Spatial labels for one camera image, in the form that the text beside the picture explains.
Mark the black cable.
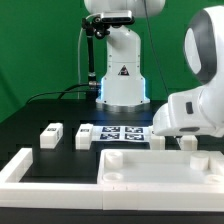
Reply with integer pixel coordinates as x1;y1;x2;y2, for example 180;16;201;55
25;83;101;106

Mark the white U-shaped fence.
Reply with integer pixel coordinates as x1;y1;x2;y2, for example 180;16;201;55
0;148;224;212

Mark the white desk top tray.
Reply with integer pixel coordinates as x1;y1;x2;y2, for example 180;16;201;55
97;149;224;184

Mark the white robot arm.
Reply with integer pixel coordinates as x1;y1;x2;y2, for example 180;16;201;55
84;0;224;137

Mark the silver camera on mount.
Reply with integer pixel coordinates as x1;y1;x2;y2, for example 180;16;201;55
100;10;133;24

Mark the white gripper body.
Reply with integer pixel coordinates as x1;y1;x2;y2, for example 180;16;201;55
153;87;224;137

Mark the fiducial marker sheet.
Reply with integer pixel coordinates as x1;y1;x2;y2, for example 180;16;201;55
92;126;149;142

